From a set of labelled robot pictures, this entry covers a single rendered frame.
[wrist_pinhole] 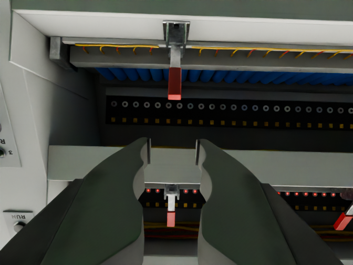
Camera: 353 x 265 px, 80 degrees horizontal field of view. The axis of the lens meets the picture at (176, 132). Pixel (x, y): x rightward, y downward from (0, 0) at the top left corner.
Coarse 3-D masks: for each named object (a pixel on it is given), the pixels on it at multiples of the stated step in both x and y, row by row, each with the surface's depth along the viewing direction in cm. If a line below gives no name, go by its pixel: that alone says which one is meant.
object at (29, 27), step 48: (48, 0) 20; (96, 0) 21; (144, 0) 21; (192, 0) 21; (240, 0) 21; (288, 0) 21; (336, 0) 21; (48, 48) 26; (144, 96) 40; (192, 96) 40; (240, 96) 40; (288, 96) 40; (336, 96) 40
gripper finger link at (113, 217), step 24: (144, 144) 11; (96, 168) 9; (120, 168) 9; (144, 168) 12; (96, 192) 8; (120, 192) 8; (72, 216) 7; (96, 216) 7; (120, 216) 7; (72, 240) 6; (96, 240) 6; (120, 240) 6; (48, 264) 6; (72, 264) 6; (96, 264) 6; (120, 264) 6
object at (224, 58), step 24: (72, 48) 27; (96, 48) 27; (120, 48) 27; (144, 48) 27; (192, 48) 27; (216, 48) 25; (240, 48) 25; (264, 48) 25; (312, 72) 29; (336, 72) 28
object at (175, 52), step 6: (174, 48) 22; (180, 48) 22; (174, 54) 22; (180, 54) 22; (174, 60) 21; (174, 66) 21; (174, 72) 20; (180, 72) 20; (174, 78) 20; (180, 78) 20; (168, 84) 20; (174, 84) 20; (180, 84) 20; (168, 90) 19; (174, 90) 19; (180, 90) 19; (168, 96) 19; (174, 96) 19; (180, 96) 19
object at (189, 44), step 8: (64, 40) 25; (72, 40) 25; (80, 40) 25; (88, 40) 25; (96, 40) 25; (104, 40) 25; (112, 40) 25; (120, 40) 26; (128, 40) 26; (136, 40) 26; (144, 40) 26; (152, 40) 26; (160, 40) 26; (288, 48) 26; (296, 48) 26; (304, 48) 26; (312, 48) 26; (320, 48) 26; (328, 48) 26; (336, 48) 26; (344, 48) 26; (352, 48) 26
